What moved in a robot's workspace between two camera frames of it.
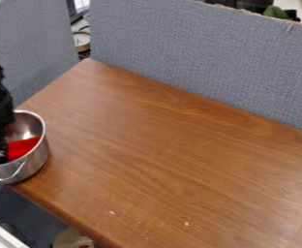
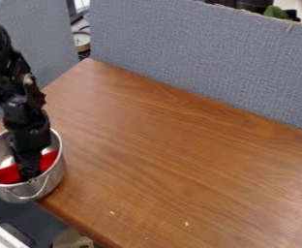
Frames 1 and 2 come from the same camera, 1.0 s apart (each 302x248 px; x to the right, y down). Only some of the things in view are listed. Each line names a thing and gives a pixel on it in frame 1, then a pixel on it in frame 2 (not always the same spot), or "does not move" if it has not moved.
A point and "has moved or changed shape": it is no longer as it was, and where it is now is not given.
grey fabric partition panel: [242, 57] does not move
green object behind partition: [275, 12] does not move
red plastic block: [18, 147] has moved or changed shape
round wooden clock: [81, 39] does not move
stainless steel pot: [27, 151] has moved or changed shape
